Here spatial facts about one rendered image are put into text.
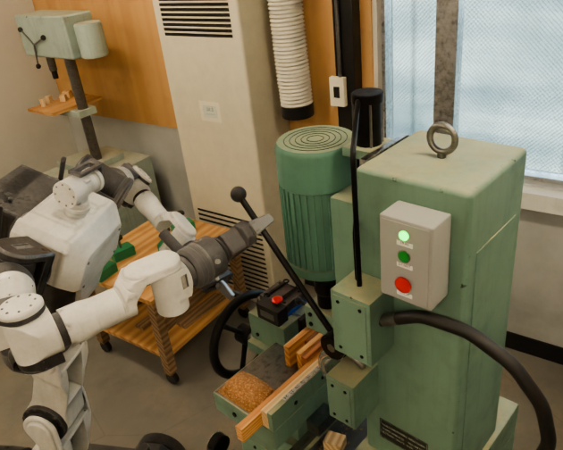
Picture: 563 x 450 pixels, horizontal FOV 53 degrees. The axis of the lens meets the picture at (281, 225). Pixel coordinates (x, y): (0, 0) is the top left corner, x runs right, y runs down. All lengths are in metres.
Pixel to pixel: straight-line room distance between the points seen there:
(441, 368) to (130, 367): 2.14
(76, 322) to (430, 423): 0.72
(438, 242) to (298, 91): 1.78
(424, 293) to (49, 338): 0.64
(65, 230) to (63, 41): 1.97
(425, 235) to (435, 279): 0.09
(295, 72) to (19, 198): 1.47
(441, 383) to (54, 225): 0.93
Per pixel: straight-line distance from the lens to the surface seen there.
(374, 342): 1.10
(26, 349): 1.09
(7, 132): 4.15
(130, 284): 1.07
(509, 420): 1.57
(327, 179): 1.15
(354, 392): 1.20
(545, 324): 2.85
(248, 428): 1.35
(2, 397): 3.20
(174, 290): 1.11
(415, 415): 1.28
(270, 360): 1.54
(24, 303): 1.09
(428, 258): 0.93
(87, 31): 3.17
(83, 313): 1.07
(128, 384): 2.96
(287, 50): 2.59
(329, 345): 1.22
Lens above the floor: 1.93
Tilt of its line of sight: 29 degrees down
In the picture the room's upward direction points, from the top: 7 degrees counter-clockwise
